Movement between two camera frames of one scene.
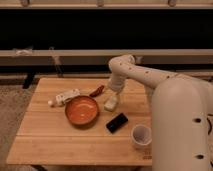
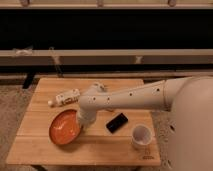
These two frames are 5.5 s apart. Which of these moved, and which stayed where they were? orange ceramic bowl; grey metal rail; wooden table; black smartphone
Moved: orange ceramic bowl
Stayed: wooden table; black smartphone; grey metal rail
